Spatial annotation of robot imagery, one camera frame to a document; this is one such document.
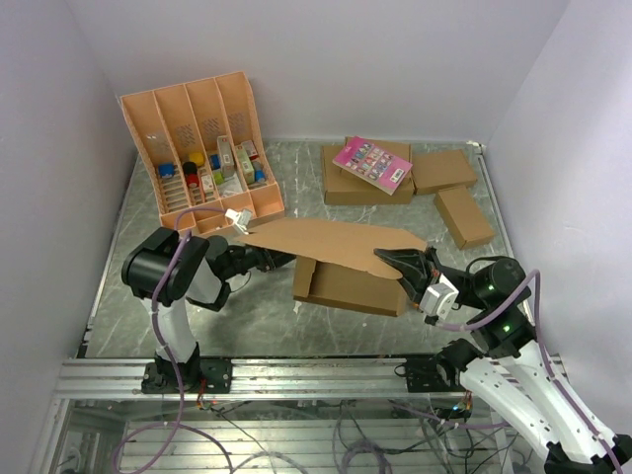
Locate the peach plastic file organizer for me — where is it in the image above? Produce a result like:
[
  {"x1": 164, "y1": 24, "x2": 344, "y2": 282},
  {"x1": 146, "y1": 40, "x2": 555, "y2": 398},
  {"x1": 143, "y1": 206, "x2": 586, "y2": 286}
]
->
[{"x1": 119, "y1": 72, "x2": 285, "y2": 236}]

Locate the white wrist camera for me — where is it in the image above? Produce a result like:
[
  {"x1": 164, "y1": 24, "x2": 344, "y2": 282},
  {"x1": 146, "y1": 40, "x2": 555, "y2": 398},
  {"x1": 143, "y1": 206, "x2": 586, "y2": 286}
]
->
[
  {"x1": 419, "y1": 282, "x2": 459, "y2": 320},
  {"x1": 224, "y1": 208, "x2": 253, "y2": 235}
]

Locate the small folded cardboard box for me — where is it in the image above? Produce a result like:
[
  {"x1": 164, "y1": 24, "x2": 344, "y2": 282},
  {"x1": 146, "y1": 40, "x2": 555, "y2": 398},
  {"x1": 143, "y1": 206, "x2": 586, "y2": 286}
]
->
[{"x1": 434, "y1": 187, "x2": 496, "y2": 250}]

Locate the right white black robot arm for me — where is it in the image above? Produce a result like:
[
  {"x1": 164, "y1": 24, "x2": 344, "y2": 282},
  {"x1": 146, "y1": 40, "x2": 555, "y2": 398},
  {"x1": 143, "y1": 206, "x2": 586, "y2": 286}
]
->
[{"x1": 374, "y1": 248, "x2": 631, "y2": 473}]

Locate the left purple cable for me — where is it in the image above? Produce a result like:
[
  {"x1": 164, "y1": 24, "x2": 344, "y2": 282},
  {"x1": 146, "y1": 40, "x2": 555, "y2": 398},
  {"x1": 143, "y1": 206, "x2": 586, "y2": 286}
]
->
[{"x1": 112, "y1": 206, "x2": 231, "y2": 470}]

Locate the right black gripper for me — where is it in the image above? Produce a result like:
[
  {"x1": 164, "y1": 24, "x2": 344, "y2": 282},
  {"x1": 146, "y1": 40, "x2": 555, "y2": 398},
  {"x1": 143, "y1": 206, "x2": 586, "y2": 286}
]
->
[{"x1": 372, "y1": 244, "x2": 490, "y2": 309}]

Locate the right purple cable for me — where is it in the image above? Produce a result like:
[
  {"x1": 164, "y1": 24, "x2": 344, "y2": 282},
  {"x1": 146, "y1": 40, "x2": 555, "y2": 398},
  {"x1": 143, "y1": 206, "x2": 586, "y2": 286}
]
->
[{"x1": 434, "y1": 269, "x2": 623, "y2": 474}]

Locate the aluminium mounting rail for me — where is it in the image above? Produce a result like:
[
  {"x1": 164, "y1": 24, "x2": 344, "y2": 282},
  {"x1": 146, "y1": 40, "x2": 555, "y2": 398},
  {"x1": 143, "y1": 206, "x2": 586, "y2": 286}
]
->
[{"x1": 56, "y1": 355, "x2": 564, "y2": 401}]

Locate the folded cardboard box middle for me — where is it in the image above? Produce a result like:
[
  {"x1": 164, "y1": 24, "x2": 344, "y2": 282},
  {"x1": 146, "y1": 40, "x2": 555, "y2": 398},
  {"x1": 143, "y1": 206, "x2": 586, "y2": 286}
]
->
[{"x1": 412, "y1": 149, "x2": 478, "y2": 196}]

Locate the large cardboard box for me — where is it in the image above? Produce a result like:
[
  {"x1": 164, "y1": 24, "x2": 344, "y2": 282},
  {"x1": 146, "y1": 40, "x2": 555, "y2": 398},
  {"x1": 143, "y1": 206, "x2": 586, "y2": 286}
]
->
[{"x1": 237, "y1": 217, "x2": 427, "y2": 317}]

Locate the purple cable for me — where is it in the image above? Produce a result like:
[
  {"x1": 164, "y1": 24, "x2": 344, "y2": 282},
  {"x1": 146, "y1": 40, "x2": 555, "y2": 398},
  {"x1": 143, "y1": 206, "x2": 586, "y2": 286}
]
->
[
  {"x1": 434, "y1": 269, "x2": 623, "y2": 474},
  {"x1": 112, "y1": 206, "x2": 231, "y2": 470}
]

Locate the green white small carton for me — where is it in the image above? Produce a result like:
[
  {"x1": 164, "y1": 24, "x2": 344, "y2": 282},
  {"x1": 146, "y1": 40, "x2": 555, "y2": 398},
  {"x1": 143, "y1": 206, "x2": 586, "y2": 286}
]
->
[{"x1": 235, "y1": 145, "x2": 255, "y2": 185}]

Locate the pink paperback book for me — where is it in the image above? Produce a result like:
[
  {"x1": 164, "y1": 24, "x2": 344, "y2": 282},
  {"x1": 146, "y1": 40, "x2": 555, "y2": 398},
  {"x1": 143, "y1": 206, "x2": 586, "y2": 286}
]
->
[{"x1": 333, "y1": 136, "x2": 413, "y2": 196}]

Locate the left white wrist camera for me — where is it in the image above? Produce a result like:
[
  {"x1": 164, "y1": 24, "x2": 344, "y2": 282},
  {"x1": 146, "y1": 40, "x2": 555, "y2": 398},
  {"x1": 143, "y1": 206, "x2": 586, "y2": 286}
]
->
[{"x1": 224, "y1": 208, "x2": 253, "y2": 235}]

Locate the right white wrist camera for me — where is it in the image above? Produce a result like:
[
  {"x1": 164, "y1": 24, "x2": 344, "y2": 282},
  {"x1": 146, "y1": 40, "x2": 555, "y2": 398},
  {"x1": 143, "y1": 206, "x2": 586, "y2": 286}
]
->
[{"x1": 419, "y1": 282, "x2": 459, "y2": 320}]

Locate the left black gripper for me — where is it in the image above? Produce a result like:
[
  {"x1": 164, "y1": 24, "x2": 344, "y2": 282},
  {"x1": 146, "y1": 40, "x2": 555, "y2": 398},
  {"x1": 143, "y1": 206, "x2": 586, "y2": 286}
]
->
[{"x1": 222, "y1": 231, "x2": 301, "y2": 280}]

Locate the folded cardboard box under book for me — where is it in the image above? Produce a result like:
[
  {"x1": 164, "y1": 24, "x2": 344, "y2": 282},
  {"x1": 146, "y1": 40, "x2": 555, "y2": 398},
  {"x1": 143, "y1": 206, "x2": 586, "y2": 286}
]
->
[{"x1": 321, "y1": 144, "x2": 415, "y2": 205}]

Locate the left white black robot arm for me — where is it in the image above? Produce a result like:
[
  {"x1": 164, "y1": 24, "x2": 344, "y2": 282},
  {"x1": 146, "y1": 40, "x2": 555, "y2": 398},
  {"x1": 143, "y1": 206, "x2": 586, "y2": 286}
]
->
[{"x1": 121, "y1": 227, "x2": 295, "y2": 394}]

